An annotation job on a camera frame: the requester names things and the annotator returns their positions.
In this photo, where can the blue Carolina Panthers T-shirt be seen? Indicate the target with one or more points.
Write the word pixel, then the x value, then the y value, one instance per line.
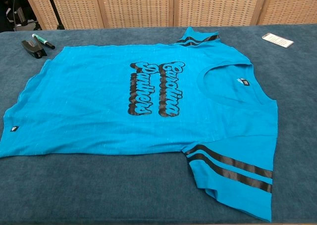
pixel 86 98

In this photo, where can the blue fabric table cover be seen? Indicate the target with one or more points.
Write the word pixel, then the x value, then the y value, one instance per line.
pixel 123 185

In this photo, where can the wicker folding screen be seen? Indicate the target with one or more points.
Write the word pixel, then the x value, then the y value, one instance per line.
pixel 136 7

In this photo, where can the green marker pen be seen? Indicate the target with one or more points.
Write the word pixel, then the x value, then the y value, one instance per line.
pixel 40 40

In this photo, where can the white smartphone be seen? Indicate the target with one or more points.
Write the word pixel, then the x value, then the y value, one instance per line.
pixel 277 39

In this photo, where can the black stapler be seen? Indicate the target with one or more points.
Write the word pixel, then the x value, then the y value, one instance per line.
pixel 32 49

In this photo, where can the black tripod stand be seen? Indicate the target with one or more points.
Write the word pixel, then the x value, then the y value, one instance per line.
pixel 53 7

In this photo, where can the dark background equipment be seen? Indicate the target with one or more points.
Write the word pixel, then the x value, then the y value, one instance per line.
pixel 23 25

